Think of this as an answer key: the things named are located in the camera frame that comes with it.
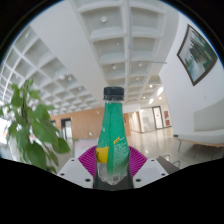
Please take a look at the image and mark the framed landscape picture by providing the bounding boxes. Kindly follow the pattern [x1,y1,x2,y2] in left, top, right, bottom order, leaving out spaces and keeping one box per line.
[176,23,219,87]

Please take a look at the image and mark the long white wall bench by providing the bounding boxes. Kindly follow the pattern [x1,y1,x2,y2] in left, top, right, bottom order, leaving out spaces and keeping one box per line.
[173,99,224,158]

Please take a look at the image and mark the group of ceiling lights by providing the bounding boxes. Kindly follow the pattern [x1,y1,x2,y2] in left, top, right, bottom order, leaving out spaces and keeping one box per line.
[56,15,166,105]

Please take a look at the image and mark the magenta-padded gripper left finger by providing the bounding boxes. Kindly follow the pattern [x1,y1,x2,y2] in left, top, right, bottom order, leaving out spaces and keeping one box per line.
[56,145,101,190]

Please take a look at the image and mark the green leafy potted plant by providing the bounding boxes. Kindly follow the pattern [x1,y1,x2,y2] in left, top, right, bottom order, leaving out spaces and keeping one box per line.
[0,78,71,175]

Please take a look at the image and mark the green plastic drink bottle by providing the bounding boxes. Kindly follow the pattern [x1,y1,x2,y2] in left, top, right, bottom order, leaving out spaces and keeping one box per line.
[94,86,132,186]

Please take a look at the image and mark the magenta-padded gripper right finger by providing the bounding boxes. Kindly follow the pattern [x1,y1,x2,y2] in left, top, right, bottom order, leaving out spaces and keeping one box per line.
[127,145,170,190]

